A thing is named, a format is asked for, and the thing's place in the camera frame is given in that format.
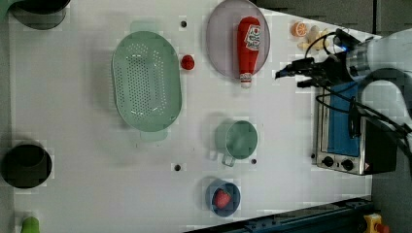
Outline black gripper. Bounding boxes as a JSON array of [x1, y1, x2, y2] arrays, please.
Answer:
[[275, 52, 353, 88]]

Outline red ketchup bottle toy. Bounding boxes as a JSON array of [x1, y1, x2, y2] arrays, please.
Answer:
[[237, 17, 261, 88]]

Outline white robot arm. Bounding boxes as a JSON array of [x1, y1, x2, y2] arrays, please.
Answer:
[[275, 29, 411, 176]]

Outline translucent purple plate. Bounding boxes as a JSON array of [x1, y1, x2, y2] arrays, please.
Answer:
[[206, 0, 270, 79]]

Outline yellow ginger toy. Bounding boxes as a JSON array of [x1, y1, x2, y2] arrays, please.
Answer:
[[297, 25, 330, 50]]

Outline orange slice toy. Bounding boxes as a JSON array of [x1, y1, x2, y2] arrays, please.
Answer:
[[291, 21, 307, 37]]

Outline silver toaster oven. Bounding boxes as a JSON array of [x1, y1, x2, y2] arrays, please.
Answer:
[[315, 83, 397, 176]]

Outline green metal mug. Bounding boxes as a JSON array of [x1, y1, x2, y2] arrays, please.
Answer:
[[215, 120, 258, 167]]

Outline red strawberry toy on table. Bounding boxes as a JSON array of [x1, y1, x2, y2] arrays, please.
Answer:
[[181, 54, 195, 70]]

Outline blue bowl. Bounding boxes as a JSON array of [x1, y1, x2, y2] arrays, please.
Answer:
[[205, 179, 241, 217]]

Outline strawberry toy in bowl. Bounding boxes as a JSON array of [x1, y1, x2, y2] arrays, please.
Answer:
[[214, 189, 231, 209]]

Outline green perforated colander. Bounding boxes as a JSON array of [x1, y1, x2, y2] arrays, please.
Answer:
[[111, 20, 183, 142]]

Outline yellow red emergency button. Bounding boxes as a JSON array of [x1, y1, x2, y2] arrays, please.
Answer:
[[363, 214, 391, 233]]

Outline black cylinder upper left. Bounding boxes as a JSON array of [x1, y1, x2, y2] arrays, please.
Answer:
[[10, 0, 71, 30]]

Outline green toy at edge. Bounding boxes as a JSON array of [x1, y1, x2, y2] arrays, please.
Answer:
[[20, 216, 40, 233]]

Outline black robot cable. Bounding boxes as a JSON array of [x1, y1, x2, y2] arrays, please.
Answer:
[[304, 30, 412, 156]]

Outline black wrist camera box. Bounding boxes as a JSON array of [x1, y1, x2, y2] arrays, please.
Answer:
[[333, 29, 361, 51]]

